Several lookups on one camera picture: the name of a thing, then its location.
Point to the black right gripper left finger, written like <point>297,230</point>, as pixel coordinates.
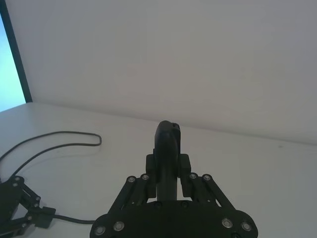
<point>135,191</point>

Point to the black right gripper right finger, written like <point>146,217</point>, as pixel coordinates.
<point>210,191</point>

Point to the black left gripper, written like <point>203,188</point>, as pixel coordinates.
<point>8,200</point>

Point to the bright pale blue panel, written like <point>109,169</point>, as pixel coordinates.
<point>8,74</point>

